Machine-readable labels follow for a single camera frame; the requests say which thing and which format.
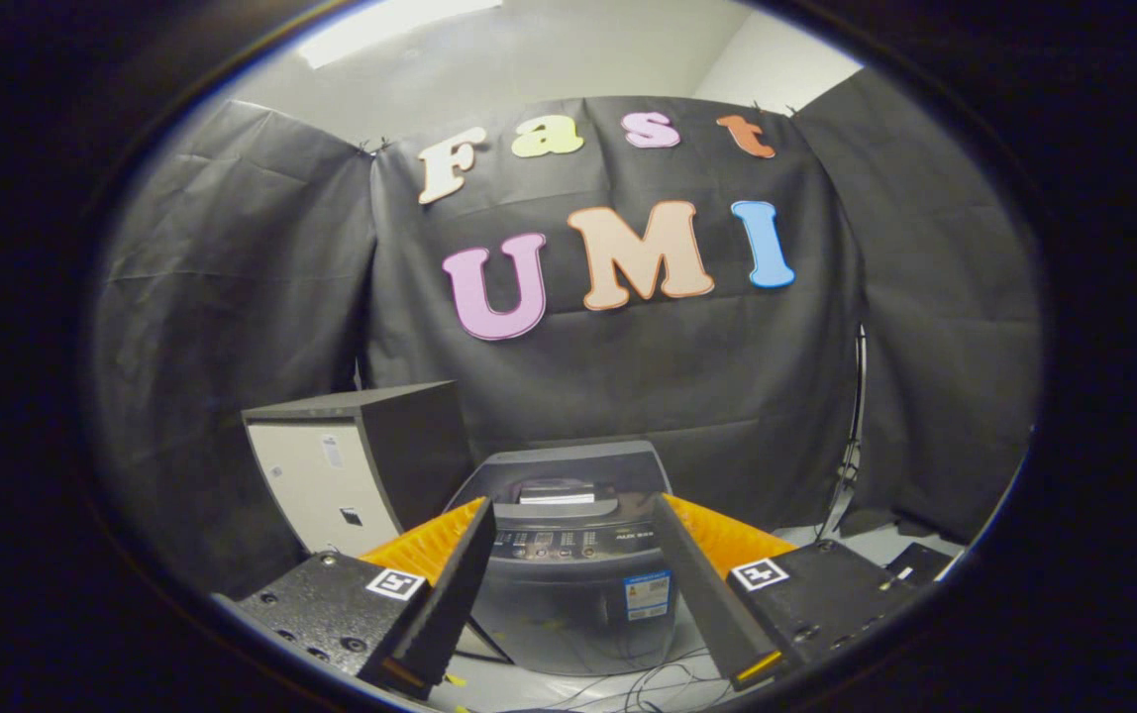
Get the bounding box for beige cabinet with dark frame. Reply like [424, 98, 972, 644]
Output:
[242, 381, 513, 665]

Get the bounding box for thin stand with cables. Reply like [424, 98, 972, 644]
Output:
[814, 325, 870, 542]

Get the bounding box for black box on floor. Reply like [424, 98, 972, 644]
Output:
[883, 542, 955, 587]

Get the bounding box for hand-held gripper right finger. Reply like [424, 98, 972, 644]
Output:
[650, 492, 927, 693]

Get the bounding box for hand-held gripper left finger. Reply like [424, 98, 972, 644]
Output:
[215, 496, 499, 702]

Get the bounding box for grey washing machine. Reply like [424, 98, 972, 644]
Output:
[445, 441, 700, 678]

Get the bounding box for black backdrop cloth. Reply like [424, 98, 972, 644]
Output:
[93, 69, 1043, 597]

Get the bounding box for thin cables on floor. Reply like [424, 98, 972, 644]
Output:
[549, 649, 733, 713]

